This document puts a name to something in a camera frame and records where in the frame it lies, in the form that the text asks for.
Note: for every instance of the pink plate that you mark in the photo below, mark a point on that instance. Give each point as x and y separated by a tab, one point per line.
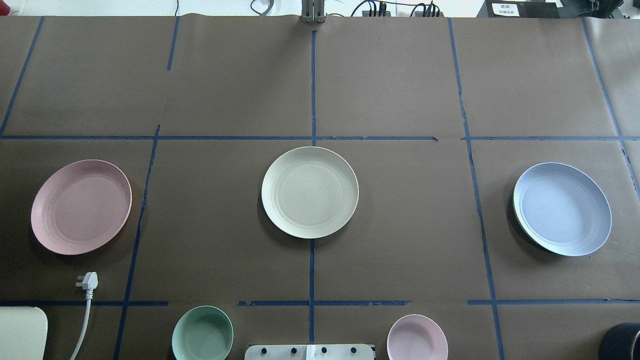
81	207

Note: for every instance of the cream plate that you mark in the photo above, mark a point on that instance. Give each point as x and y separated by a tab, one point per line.
310	192

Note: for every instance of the pink bowl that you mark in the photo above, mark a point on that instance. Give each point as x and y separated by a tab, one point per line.
416	337

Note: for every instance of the green bowl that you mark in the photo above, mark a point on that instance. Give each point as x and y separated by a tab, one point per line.
203	333

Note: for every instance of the blue plate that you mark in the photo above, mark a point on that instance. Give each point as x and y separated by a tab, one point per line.
562	209

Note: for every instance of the black box with label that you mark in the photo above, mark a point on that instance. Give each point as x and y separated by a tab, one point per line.
518	9

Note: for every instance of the dark blue saucepan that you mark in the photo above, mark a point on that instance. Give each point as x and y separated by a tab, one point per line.
621	342

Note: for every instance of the aluminium frame post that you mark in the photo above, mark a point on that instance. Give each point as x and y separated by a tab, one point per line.
313	11

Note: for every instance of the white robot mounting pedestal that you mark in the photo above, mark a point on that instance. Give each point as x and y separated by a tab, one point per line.
345	351

